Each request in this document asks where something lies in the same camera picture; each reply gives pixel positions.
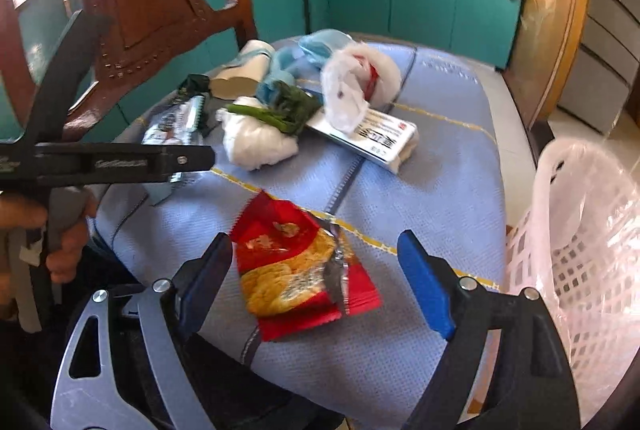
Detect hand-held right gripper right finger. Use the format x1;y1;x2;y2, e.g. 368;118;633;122
397;230;581;430

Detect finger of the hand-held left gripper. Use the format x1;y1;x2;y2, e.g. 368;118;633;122
16;11;114;144
0;144;217;189

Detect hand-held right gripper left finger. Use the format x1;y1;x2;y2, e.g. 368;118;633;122
50;232;234;430

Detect silver black snack wrapper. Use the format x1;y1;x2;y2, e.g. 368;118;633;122
141;95;221;185

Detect red snack packet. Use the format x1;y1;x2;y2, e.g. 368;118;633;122
231;191;382;342

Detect pink plastic basket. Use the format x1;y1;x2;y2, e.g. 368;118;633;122
505;137;640;421

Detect striped white paper cup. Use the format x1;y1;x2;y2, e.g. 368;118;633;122
210;40;276;98

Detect white plastic bag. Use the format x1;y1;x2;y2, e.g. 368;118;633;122
320;41;402;136

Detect person's left hand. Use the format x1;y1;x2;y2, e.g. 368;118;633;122
0;195;99;285

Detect blue quilted table cloth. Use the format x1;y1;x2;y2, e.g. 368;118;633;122
90;35;508;411

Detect small dark wrapper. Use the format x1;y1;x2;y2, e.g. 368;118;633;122
172;74;211;103

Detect white tissue wad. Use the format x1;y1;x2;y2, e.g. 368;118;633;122
216;96;301;171

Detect white medicine box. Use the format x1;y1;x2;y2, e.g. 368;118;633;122
306;107;418;174

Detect green vegetable scraps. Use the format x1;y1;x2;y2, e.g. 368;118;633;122
227;80;321;136

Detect blue knotted cloth piece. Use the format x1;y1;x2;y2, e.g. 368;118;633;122
257;47;313;106

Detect grey refrigerator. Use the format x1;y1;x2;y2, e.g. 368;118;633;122
557;0;640;121

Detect wooden door frame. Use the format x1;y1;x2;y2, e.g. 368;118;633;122
505;0;593;127

